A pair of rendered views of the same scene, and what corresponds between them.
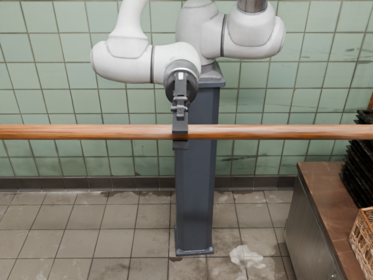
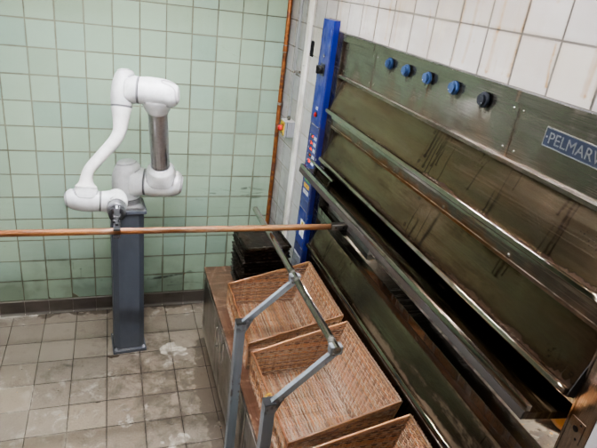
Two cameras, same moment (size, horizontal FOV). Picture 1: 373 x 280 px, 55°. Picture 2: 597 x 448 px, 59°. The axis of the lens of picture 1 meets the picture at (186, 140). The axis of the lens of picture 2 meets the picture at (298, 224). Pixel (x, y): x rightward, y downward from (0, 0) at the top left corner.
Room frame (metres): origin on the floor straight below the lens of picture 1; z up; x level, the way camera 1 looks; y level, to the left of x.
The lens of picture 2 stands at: (-1.65, -0.01, 2.29)
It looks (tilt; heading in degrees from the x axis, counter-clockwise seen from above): 24 degrees down; 340
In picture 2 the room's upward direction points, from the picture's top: 8 degrees clockwise
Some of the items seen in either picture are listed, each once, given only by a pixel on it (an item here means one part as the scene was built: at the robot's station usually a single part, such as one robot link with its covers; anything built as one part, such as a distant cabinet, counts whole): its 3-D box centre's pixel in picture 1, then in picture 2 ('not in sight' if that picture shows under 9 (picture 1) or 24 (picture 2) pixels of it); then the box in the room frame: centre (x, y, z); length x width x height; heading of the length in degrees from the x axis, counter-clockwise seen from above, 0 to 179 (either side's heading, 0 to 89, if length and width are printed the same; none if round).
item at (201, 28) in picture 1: (199, 30); (128, 178); (1.34, -0.05, 1.17); 0.18 x 0.16 x 0.22; 79
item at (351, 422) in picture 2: not in sight; (318, 388); (-0.03, -0.81, 0.72); 0.56 x 0.49 x 0.28; 2
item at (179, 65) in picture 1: (181, 80); (116, 209); (0.82, 0.01, 1.20); 0.09 x 0.06 x 0.09; 90
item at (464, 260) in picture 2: not in sight; (410, 213); (-0.01, -1.07, 1.54); 1.79 x 0.11 x 0.19; 1
